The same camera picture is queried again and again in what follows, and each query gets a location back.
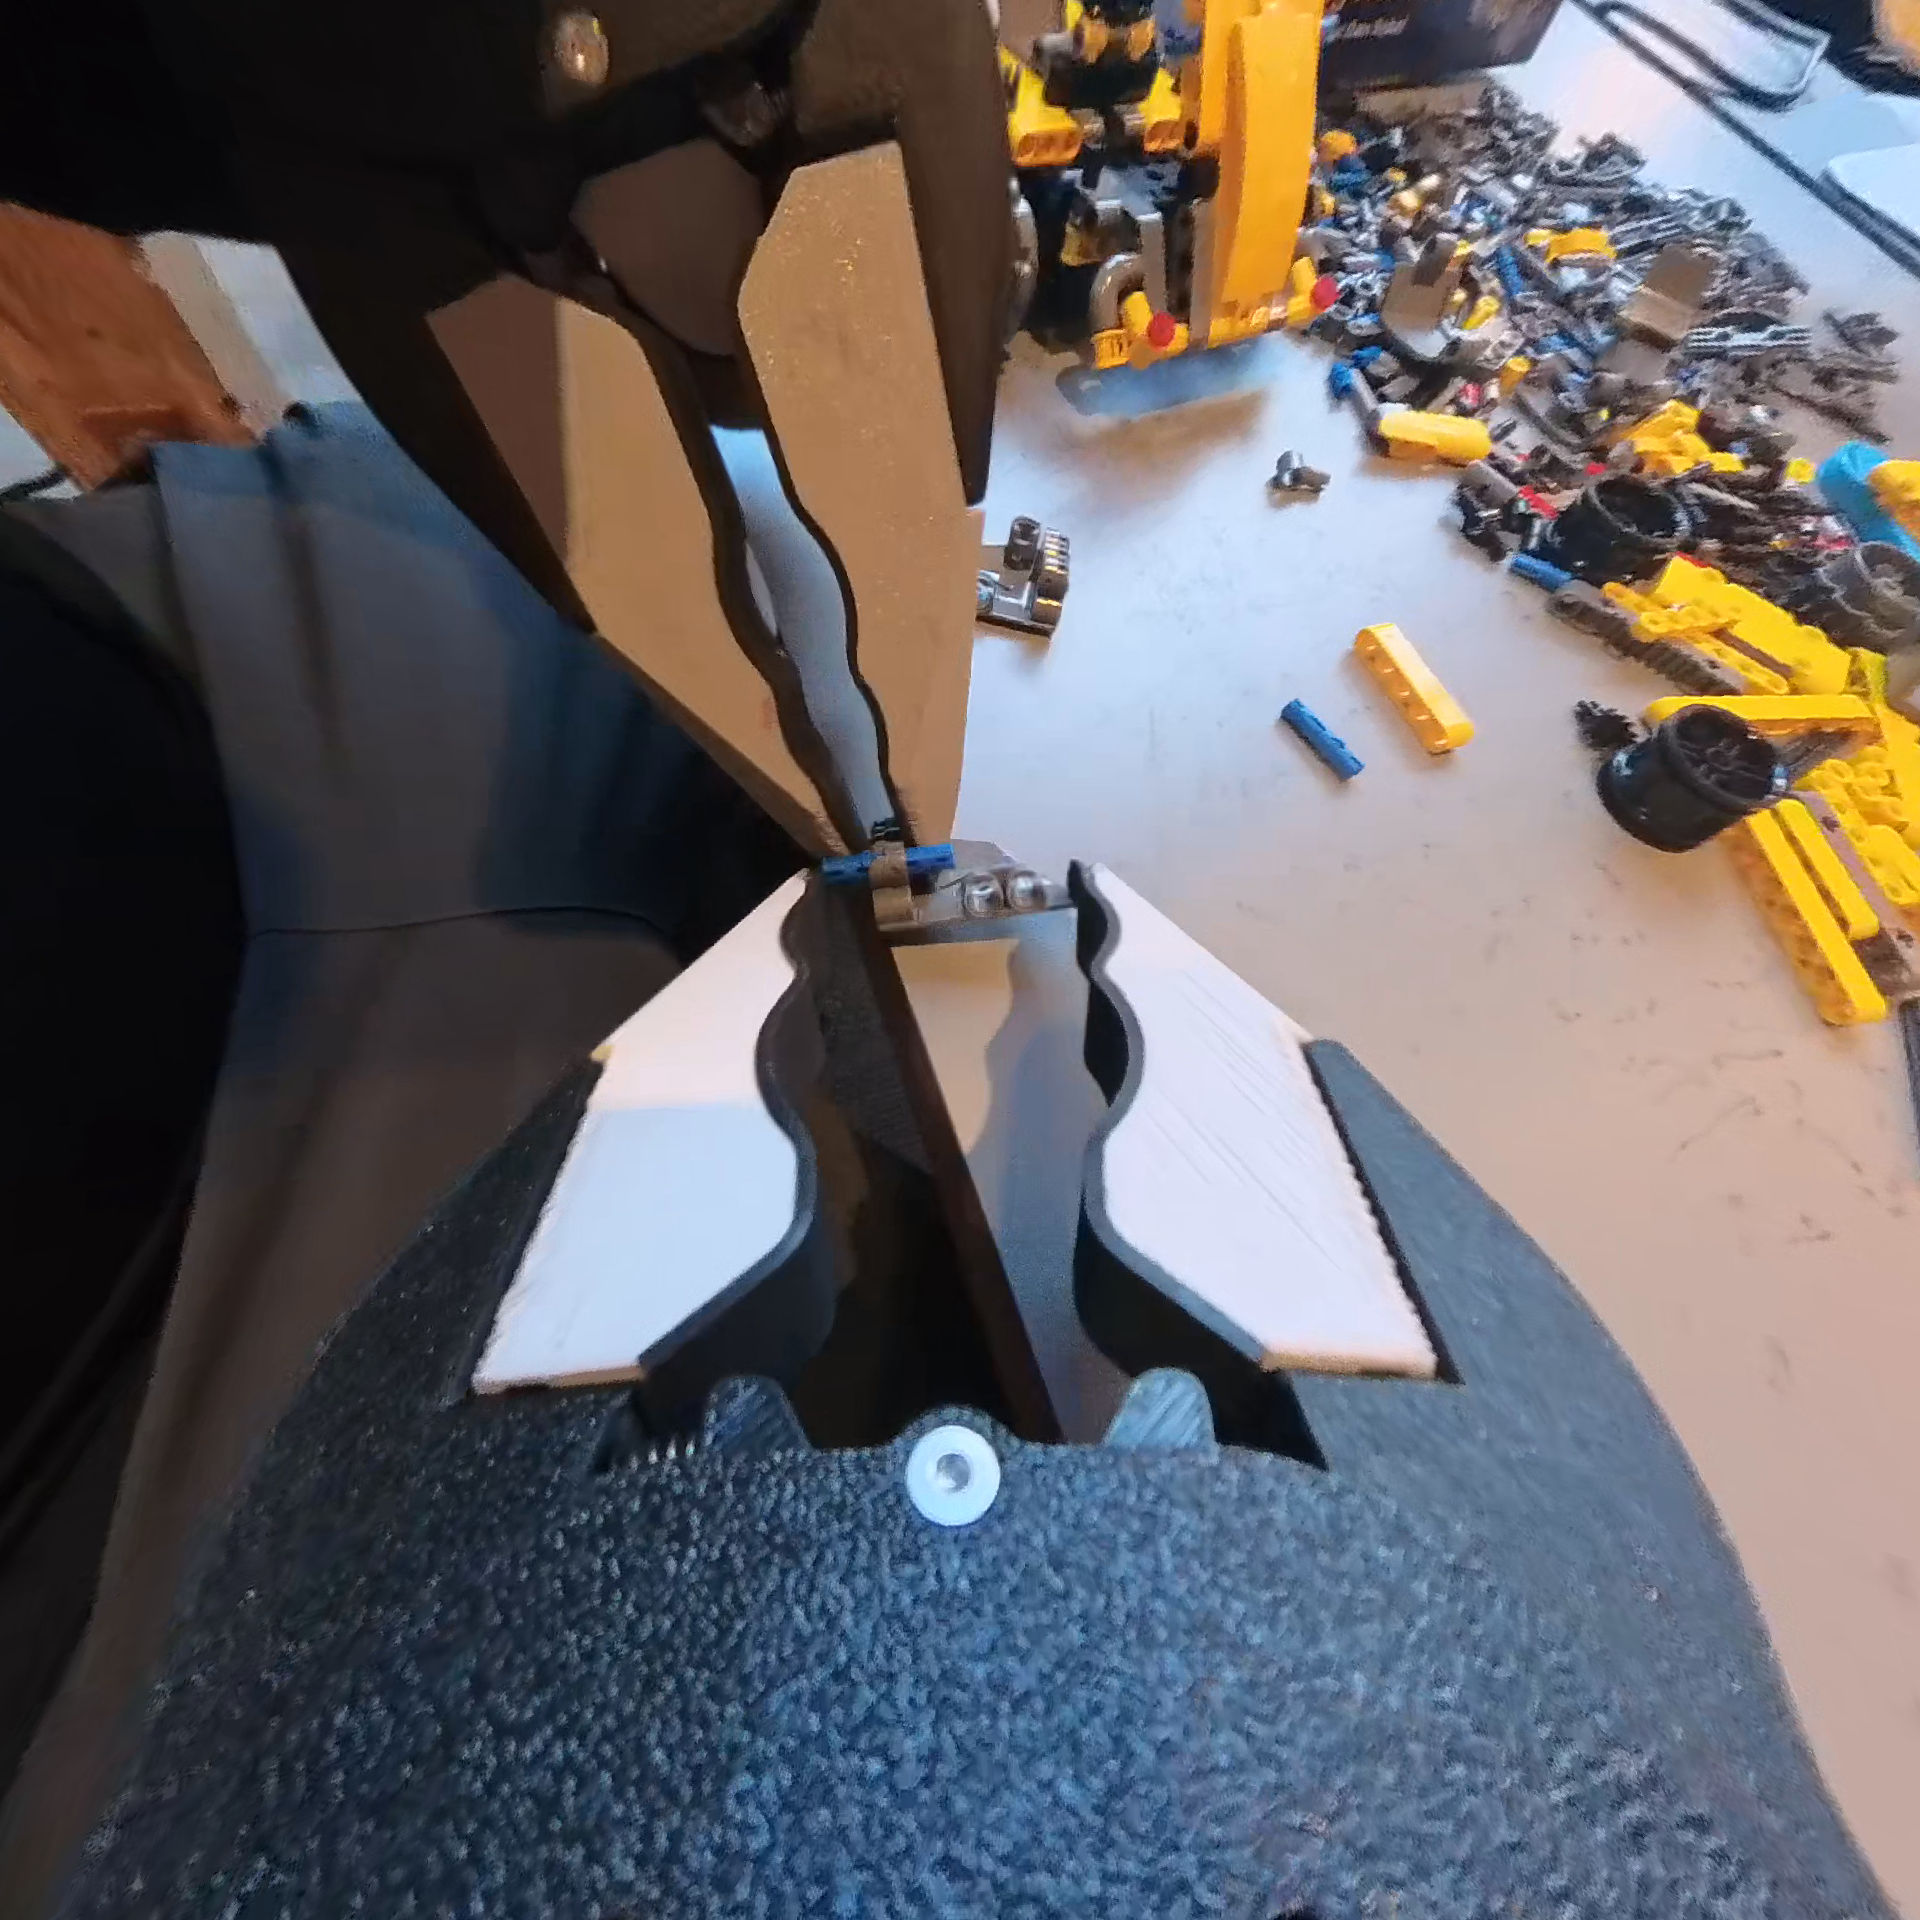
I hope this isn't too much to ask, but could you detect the black toy wheel hub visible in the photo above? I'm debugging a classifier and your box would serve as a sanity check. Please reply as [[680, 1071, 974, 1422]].
[[1594, 704, 1795, 854], [1552, 477, 1694, 587]]

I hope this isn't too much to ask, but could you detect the small grey brick assembly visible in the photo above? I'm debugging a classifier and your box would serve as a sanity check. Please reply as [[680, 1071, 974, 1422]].
[[871, 839, 1075, 939]]

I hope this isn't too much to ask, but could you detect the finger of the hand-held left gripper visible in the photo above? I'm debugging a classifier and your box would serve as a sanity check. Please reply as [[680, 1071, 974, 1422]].
[[736, 139, 991, 840], [431, 287, 874, 856]]

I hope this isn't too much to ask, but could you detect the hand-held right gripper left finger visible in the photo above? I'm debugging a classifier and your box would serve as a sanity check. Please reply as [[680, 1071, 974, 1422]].
[[472, 871, 839, 1427]]

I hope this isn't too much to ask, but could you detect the yellow black toy brick vehicle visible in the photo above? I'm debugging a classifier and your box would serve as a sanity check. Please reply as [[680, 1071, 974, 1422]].
[[998, 0, 1344, 374]]

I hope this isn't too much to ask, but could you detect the dark blue cardboard box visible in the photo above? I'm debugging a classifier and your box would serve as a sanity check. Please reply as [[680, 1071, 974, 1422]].
[[1320, 0, 1566, 92]]

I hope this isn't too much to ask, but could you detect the wooden post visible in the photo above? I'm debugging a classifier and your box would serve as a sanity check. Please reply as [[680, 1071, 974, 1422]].
[[0, 200, 288, 490]]

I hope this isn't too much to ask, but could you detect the light blue curved toy panel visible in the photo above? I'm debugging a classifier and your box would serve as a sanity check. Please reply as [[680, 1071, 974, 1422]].
[[1816, 442, 1920, 549]]

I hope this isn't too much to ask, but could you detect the pile of toy brick pieces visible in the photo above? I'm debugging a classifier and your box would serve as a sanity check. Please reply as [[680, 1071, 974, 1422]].
[[1312, 82, 1920, 1028]]

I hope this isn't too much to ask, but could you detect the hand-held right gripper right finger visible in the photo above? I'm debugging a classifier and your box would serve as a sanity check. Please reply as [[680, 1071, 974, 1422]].
[[1065, 862, 1442, 1469]]

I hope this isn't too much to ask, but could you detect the grey toy panel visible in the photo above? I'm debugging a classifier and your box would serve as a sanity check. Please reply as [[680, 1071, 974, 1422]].
[[976, 516, 1071, 640]]

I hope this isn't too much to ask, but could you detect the yellow toy beam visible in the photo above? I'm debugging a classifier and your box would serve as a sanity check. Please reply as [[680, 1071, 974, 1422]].
[[1353, 622, 1478, 757]]

